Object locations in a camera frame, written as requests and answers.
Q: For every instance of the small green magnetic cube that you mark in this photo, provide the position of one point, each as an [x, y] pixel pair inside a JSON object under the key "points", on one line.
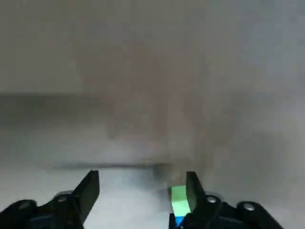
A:
{"points": [[179, 200]]}

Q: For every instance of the small blue magnetic cube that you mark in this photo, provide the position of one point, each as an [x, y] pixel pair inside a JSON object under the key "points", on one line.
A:
{"points": [[179, 220]]}

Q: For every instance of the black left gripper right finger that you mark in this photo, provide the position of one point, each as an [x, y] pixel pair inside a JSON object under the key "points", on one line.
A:
{"points": [[202, 207]]}

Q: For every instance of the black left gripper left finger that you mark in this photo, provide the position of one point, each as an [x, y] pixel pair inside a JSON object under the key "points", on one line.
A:
{"points": [[85, 190]]}

